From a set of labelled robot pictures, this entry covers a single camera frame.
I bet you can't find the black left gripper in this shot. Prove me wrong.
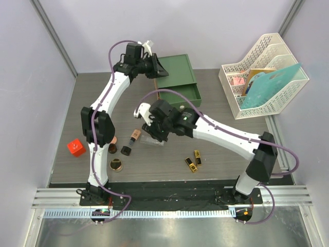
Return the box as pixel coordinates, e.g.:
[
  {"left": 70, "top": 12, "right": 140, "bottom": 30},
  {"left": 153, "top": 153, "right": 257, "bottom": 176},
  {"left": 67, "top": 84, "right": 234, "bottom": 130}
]
[{"left": 136, "top": 54, "right": 169, "bottom": 79}]

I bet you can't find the peach foundation bottle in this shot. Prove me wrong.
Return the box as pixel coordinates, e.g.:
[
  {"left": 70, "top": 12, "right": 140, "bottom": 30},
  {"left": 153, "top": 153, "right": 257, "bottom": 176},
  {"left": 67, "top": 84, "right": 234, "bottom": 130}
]
[{"left": 129, "top": 129, "right": 141, "bottom": 147}]

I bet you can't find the green top drawer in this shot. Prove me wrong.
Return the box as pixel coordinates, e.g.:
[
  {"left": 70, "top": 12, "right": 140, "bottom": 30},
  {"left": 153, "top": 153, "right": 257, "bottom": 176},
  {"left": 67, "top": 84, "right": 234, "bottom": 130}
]
[{"left": 158, "top": 83, "right": 202, "bottom": 109}]

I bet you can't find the black square bottle cap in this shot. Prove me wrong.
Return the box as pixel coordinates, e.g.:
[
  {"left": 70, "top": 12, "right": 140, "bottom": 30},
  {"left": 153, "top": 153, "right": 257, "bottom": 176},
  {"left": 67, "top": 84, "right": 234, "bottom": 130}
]
[{"left": 120, "top": 146, "right": 132, "bottom": 156}]

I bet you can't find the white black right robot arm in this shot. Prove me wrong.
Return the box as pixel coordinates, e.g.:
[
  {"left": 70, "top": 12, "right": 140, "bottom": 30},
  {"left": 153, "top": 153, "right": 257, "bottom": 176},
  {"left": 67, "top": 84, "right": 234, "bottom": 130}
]
[{"left": 134, "top": 100, "right": 278, "bottom": 203}]

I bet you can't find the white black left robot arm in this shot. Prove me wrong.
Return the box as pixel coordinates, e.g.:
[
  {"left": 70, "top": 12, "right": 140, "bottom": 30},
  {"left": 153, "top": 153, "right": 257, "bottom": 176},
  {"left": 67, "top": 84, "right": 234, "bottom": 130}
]
[{"left": 77, "top": 40, "right": 169, "bottom": 206}]

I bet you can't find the green drawer cabinet shell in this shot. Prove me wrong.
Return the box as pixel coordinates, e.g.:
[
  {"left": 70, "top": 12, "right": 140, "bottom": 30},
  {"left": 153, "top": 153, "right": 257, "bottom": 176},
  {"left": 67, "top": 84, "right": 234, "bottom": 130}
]
[{"left": 154, "top": 54, "right": 197, "bottom": 89}]

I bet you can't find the pink round compact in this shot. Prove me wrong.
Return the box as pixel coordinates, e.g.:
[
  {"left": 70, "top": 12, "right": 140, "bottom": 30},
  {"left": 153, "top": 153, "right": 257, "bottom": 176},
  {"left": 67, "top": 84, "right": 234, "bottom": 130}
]
[{"left": 111, "top": 137, "right": 117, "bottom": 144}]

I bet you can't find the amber small jar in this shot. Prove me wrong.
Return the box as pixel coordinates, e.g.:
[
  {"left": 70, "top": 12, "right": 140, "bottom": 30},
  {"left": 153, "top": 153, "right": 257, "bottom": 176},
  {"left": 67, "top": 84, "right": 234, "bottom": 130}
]
[{"left": 108, "top": 144, "right": 117, "bottom": 154}]

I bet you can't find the gold round compact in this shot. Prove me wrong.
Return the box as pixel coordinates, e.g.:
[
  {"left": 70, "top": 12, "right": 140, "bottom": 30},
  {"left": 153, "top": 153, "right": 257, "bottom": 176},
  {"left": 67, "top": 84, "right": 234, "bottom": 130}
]
[{"left": 109, "top": 158, "right": 123, "bottom": 172}]

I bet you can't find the gold black lipstick right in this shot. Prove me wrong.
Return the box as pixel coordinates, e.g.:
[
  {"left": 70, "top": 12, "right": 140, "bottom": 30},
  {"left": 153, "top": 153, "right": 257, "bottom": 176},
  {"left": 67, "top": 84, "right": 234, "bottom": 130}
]
[{"left": 194, "top": 150, "right": 202, "bottom": 166}]

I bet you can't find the gold black lipstick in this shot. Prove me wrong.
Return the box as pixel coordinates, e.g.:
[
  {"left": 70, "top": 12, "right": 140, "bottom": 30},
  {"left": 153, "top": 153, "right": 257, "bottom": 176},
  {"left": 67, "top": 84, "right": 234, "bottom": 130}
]
[
  {"left": 185, "top": 157, "right": 197, "bottom": 173},
  {"left": 194, "top": 150, "right": 202, "bottom": 166}
]

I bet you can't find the gold black lipstick left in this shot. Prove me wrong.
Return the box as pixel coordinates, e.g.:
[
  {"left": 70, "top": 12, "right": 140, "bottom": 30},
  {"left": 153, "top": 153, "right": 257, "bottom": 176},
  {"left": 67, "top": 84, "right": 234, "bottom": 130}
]
[{"left": 185, "top": 157, "right": 197, "bottom": 173}]

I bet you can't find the red cube block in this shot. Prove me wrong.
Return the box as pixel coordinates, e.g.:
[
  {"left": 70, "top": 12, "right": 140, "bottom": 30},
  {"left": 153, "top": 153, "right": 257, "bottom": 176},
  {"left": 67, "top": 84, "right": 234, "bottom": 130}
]
[{"left": 67, "top": 139, "right": 86, "bottom": 157}]

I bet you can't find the pink sticky note pad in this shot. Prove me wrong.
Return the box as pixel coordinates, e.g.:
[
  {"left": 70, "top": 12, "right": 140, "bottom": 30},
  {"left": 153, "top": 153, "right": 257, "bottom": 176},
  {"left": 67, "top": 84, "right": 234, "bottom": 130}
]
[{"left": 231, "top": 77, "right": 245, "bottom": 85}]

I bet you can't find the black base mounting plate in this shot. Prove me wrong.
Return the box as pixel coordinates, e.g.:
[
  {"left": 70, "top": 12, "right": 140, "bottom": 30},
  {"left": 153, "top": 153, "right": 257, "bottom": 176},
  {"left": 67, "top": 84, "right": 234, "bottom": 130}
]
[{"left": 76, "top": 186, "right": 263, "bottom": 210}]

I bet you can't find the brown illustrated book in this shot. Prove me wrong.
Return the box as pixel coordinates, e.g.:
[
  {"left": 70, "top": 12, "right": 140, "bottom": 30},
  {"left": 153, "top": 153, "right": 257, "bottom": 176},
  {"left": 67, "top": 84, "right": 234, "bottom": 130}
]
[{"left": 242, "top": 68, "right": 276, "bottom": 96}]

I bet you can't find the teal plastic folder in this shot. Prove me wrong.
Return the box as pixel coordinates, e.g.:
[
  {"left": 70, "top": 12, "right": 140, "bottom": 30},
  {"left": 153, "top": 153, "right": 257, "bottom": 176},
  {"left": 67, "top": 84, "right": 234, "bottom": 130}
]
[{"left": 241, "top": 63, "right": 301, "bottom": 110}]

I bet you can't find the cream perforated file organizer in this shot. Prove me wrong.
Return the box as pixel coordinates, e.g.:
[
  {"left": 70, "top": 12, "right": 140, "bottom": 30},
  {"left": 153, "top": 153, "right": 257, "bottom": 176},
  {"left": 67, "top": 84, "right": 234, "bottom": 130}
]
[{"left": 218, "top": 33, "right": 309, "bottom": 119}]

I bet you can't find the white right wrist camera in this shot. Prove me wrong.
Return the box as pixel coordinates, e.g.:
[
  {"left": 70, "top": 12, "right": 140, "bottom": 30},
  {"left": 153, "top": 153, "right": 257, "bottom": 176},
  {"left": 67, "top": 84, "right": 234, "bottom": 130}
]
[{"left": 133, "top": 102, "right": 154, "bottom": 126}]

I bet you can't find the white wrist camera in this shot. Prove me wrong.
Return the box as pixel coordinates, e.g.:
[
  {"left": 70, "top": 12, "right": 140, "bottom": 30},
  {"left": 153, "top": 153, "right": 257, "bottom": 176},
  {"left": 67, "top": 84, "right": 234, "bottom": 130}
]
[
  {"left": 133, "top": 102, "right": 154, "bottom": 126},
  {"left": 137, "top": 40, "right": 154, "bottom": 56}
]

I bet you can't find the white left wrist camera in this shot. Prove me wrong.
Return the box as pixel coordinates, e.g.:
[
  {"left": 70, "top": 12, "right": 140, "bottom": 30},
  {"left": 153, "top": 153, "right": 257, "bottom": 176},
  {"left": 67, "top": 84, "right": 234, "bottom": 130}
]
[{"left": 137, "top": 40, "right": 154, "bottom": 56}]

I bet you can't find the aluminium front rail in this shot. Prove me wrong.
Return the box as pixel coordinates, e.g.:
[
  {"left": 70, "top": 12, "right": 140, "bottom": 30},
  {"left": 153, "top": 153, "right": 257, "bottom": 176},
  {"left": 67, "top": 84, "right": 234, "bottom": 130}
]
[{"left": 32, "top": 186, "right": 313, "bottom": 220}]

